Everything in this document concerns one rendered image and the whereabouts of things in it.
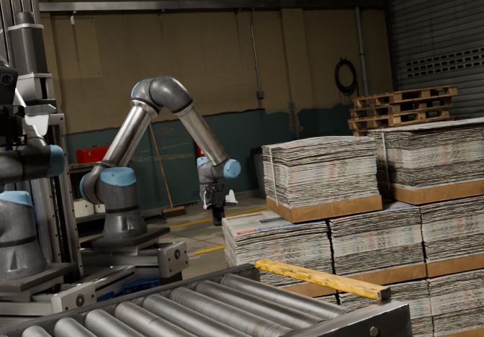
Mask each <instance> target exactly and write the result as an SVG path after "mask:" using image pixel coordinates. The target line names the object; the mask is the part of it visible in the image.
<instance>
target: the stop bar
mask: <svg viewBox="0 0 484 337"><path fill-rule="evenodd" d="M254 263H255V268H256V269H260V270H264V271H268V272H271V273H275V274H280V275H283V276H286V277H291V278H294V279H299V280H302V281H305V282H310V283H313V284H318V285H321V286H324V287H329V288H332V289H337V290H340V291H343V292H348V293H352V294H355V295H359V296H363V297H368V298H370V299H373V300H379V301H383V300H387V299H390V298H391V297H392V294H391V288H389V287H384V286H380V285H377V284H371V283H368V282H362V281H359V280H355V279H350V278H346V277H340V276H337V275H333V274H328V273H324V272H321V271H316V270H312V269H306V268H302V267H299V266H293V265H290V264H284V263H281V262H278V261H272V260H269V259H259V260H256V261H255V262H254Z"/></svg>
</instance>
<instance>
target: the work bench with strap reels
mask: <svg viewBox="0 0 484 337"><path fill-rule="evenodd" d="M109 147H110V146H104V147H98V148H90V147H89V148H88V149H82V150H77V151H76V157H77V163H72V164H71V165H68V169H69V173H70V174H73V173H78V172H83V171H92V169H93V167H94V166H95V164H96V162H99V161H102V160H103V158H104V157H105V155H106V153H107V151H108V150H109ZM133 160H135V157H131V158H130V160H129V161H128V163H127V165H128V168H131V169H132V170H133ZM73 205H74V210H75V216H76V223H83V222H87V221H91V220H98V219H102V218H106V212H105V207H104V205H94V204H92V203H89V202H87V201H86V200H85V199H83V198H81V199H75V200H74V201H73Z"/></svg>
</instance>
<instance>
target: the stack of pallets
mask: <svg viewBox="0 0 484 337"><path fill-rule="evenodd" d="M439 90H445V95H441V96H439ZM454 95H458V93H457V85H451V86H438V87H431V88H425V89H413V90H407V91H394V92H389V93H384V94H375V95H370V96H361V97H355V98H353V101H354V108H351V109H349V111H350V112H351V119H350V120H348V123H349V129H350V130H351V131H352V132H353V134H354V136H355V137H366V136H364V132H367V131H368V130H379V129H385V128H392V127H403V126H409V125H420V124H426V123H432V122H440V121H443V122H446V121H454V117H450V116H449V107H452V101H451V99H452V98H451V96H454ZM437 97H438V98H437ZM365 99H369V101H370V104H368V105H366V102H365ZM435 101H439V102H440V106H439V107H433V102H435ZM413 104H415V109H413ZM362 110H367V114H368V115H363V116H362ZM429 112H437V117H432V118H430V117H429ZM409 115H413V120H409V119H408V116H409ZM354 118H355V119H354ZM385 119H388V122H385ZM361 121H367V125H365V126H361Z"/></svg>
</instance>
